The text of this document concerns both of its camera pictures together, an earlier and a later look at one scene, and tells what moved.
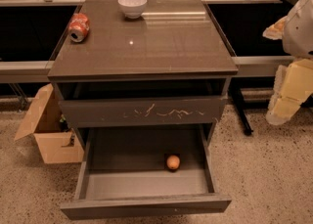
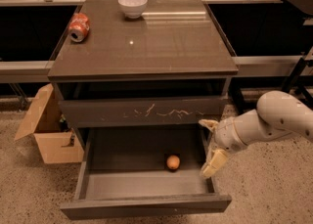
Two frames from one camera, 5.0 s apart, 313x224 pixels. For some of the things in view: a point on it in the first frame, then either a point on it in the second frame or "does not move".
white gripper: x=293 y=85 to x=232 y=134
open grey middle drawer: x=123 y=173 does not move
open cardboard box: x=46 y=124 does not move
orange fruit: x=173 y=161 does not move
